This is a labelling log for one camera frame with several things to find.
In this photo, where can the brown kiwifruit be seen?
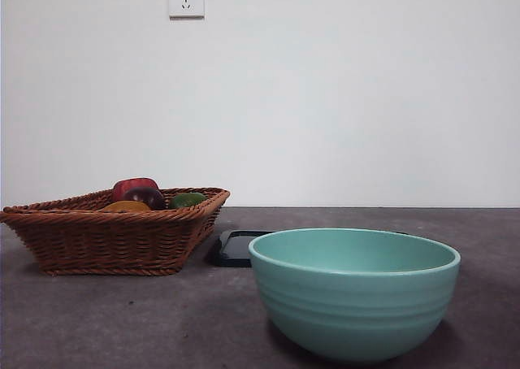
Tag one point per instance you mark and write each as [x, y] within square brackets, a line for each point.
[126, 206]

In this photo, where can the teal ribbed bowl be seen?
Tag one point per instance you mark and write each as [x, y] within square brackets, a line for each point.
[353, 312]

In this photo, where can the green avocado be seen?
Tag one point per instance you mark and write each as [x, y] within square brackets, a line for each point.
[187, 200]

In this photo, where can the dark green rectangular tray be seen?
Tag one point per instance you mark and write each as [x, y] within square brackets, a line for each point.
[231, 249]

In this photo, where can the dark purple plum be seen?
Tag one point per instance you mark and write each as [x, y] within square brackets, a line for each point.
[144, 198]

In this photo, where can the red apple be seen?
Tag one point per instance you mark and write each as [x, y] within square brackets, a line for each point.
[130, 184]

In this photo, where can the brown wicker basket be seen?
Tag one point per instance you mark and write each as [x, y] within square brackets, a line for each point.
[101, 243]

